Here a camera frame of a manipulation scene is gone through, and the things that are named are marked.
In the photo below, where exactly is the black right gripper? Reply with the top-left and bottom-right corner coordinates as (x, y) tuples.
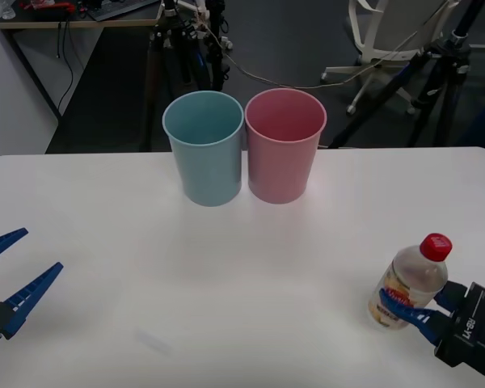
(377, 280), (485, 382)

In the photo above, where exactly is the clear bottle with red cap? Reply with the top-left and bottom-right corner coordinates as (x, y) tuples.
(366, 232), (454, 334)

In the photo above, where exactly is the pink plastic bin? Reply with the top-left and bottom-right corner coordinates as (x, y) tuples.
(243, 88), (329, 205)

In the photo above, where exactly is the pale blue plastic bin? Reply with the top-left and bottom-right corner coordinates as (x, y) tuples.
(162, 90), (245, 208)

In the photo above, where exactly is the large black tripod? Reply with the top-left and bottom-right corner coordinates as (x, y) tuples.
(327, 0), (485, 150)

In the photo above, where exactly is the dark desk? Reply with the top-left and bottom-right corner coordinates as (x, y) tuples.
(0, 0), (165, 122)

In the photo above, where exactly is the red tool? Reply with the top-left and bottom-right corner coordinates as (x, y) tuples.
(19, 0), (76, 14)

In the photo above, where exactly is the black keyboard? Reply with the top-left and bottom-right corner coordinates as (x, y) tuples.
(86, 0), (161, 23)

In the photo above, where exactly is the white office chair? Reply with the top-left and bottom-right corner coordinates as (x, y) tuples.
(320, 0), (452, 116)

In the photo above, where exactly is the black hanging cable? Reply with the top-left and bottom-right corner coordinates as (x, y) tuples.
(56, 19), (75, 119)

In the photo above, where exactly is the black tripod with blue straps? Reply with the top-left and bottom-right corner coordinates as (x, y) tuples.
(142, 0), (232, 153)

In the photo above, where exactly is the pale floor cable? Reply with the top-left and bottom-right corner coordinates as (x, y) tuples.
(192, 0), (452, 90)

